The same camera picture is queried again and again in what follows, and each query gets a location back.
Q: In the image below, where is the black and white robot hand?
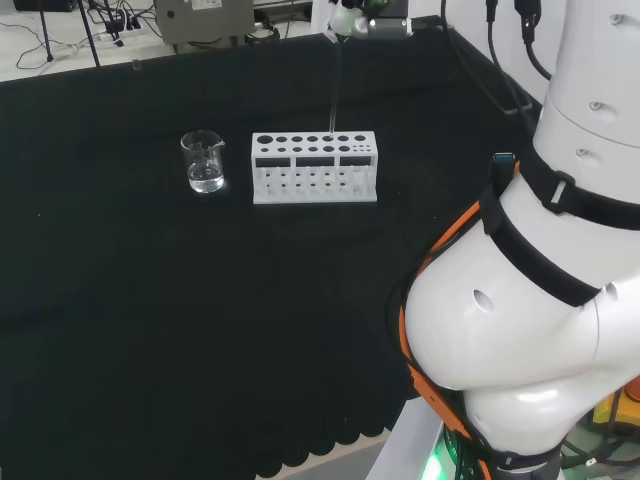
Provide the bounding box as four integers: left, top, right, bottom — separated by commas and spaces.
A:
323, 0, 416, 45

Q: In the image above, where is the orange cable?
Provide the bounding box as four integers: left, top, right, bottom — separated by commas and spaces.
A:
397, 159, 521, 480

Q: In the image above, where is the thin floor cable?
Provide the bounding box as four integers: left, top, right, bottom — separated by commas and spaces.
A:
14, 27, 84, 71

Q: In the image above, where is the floor equipment box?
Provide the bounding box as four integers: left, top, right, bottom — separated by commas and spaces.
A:
152, 0, 257, 51

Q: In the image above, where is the clear glass rod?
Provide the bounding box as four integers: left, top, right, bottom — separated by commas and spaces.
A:
327, 35, 346, 134

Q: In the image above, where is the black bench cloth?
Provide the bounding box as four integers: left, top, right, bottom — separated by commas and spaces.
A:
0, 14, 544, 479

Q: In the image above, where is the black stand leg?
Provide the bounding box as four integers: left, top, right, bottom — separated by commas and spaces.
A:
38, 0, 55, 64

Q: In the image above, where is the black USB cable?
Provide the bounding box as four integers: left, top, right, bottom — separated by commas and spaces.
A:
439, 0, 535, 176

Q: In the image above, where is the clear glass beaker with water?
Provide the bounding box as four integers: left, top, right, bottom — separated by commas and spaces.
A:
179, 129, 227, 195

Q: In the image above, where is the white power strip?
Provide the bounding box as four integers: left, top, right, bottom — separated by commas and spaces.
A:
97, 12, 151, 45

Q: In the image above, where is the white mounting pedestal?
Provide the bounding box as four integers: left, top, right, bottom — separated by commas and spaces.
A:
367, 397, 449, 480

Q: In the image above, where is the yellow stop button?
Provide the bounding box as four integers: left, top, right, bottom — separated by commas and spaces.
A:
592, 377, 640, 436

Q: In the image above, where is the white test tube rack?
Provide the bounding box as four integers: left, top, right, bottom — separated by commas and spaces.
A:
251, 130, 379, 206

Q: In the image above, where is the black tripod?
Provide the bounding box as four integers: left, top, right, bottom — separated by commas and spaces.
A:
78, 0, 125, 69

